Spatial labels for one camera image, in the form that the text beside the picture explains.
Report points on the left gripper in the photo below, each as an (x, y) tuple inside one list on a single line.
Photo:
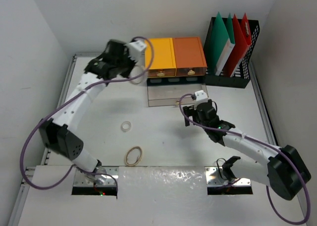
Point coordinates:
[(131, 63)]

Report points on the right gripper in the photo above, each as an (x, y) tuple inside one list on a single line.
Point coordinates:
[(188, 111)]

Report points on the transparent dark bottom drawer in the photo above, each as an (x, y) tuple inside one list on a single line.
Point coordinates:
[(169, 95)]

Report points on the small clear tape roll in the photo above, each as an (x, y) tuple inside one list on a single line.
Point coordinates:
[(126, 126)]

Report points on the beige masking tape roll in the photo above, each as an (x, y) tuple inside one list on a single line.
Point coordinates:
[(133, 156)]

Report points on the green clip file folder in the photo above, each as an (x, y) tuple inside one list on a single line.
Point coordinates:
[(219, 44)]

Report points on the red clip file folder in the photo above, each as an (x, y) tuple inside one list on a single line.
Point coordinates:
[(242, 35)]

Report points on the large clear tape roll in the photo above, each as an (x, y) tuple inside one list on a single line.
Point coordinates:
[(138, 74)]

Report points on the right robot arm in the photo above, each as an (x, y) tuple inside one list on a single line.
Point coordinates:
[(280, 168)]

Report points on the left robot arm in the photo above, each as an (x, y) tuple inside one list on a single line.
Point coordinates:
[(58, 132)]

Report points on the dark bottom drawer box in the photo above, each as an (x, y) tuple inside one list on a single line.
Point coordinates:
[(175, 81)]

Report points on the yellow drawer box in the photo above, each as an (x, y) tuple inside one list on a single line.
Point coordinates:
[(164, 64)]

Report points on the orange drawer box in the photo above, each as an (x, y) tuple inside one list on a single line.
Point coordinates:
[(189, 56)]

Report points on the black mesh file organizer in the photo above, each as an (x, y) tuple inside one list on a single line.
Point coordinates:
[(242, 76)]

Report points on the white front cover board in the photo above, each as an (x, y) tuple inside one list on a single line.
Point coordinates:
[(157, 197)]

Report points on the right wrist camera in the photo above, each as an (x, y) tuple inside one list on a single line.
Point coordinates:
[(200, 97)]

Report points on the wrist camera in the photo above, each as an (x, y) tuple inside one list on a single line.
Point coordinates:
[(200, 97), (136, 49)]

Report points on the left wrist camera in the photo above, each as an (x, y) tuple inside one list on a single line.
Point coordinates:
[(136, 49)]

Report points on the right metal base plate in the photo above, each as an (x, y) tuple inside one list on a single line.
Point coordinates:
[(215, 178)]

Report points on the metal base plate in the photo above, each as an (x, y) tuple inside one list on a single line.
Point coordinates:
[(101, 177), (215, 178)]

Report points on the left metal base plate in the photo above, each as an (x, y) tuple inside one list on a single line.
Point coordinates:
[(101, 177)]

